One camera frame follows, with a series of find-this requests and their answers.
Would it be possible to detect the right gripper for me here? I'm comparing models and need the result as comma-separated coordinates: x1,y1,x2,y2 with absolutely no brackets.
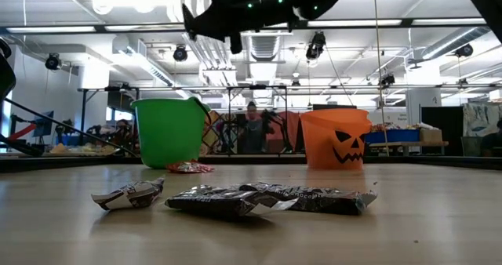
182,0,295,55

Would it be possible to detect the dark silver chocolate bar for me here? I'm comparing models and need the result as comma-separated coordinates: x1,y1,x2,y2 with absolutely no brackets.
90,177,166,212
164,184,299,218
235,181,379,216

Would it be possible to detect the red candy packet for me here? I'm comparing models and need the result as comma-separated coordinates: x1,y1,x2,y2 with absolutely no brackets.
166,160,216,175

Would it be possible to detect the white ceiling pipe bundle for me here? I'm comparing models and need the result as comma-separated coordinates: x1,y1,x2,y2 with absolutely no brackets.
166,0,240,86

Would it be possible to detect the colourful patterned quilt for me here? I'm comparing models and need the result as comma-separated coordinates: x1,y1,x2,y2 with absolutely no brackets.
202,110,237,156

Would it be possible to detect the green plastic bucket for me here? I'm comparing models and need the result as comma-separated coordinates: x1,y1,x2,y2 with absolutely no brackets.
129,96,212,170

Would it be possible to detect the person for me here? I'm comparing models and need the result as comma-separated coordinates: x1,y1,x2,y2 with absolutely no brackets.
480,118,502,158
238,100,271,154
115,118,133,152

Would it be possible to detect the orange cloth backdrop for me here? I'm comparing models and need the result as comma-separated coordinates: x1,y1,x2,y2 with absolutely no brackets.
245,111,302,154

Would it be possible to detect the orange jack-o'-lantern bucket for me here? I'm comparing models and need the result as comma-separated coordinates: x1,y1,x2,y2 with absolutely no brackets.
299,107,373,171

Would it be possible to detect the dark computer monitor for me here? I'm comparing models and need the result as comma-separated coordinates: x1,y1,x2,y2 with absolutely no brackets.
33,110,55,138

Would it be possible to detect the black beam with light strips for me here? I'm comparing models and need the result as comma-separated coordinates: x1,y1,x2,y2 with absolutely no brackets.
0,16,502,34

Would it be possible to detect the heap of colourful packets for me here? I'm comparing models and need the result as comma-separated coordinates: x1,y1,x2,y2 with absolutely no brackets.
370,122,440,132

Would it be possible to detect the red machine part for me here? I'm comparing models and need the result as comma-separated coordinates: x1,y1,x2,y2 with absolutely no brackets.
6,122,37,143

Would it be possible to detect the blue plastic bin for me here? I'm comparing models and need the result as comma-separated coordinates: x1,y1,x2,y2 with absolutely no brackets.
365,129,421,144

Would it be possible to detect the white pillar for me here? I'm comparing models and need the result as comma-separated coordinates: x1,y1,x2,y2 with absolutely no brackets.
406,87,443,127

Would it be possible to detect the brown cardboard box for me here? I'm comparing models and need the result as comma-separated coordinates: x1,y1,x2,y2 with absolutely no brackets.
419,128,443,143

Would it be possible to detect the wooden bench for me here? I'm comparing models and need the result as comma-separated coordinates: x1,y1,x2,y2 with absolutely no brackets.
368,140,450,156

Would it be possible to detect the black partition panel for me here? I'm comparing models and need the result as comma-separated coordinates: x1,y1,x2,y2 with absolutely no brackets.
420,106,464,156

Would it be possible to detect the leaf-patterned cloth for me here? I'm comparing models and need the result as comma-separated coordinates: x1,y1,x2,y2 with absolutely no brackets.
462,102,502,159

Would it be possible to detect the white rectangular air duct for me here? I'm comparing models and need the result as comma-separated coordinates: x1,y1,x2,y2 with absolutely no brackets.
113,37,176,88

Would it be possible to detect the black distant rig frame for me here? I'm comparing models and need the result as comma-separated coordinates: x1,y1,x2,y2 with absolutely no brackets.
77,83,502,156

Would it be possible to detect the thin hanging rope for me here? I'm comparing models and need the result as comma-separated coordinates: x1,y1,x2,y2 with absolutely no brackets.
371,0,389,157

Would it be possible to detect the black cable loop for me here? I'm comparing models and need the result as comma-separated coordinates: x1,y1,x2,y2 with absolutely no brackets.
0,37,16,101

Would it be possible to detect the slim silver ceiling duct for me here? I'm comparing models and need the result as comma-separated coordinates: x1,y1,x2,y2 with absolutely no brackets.
421,25,493,61

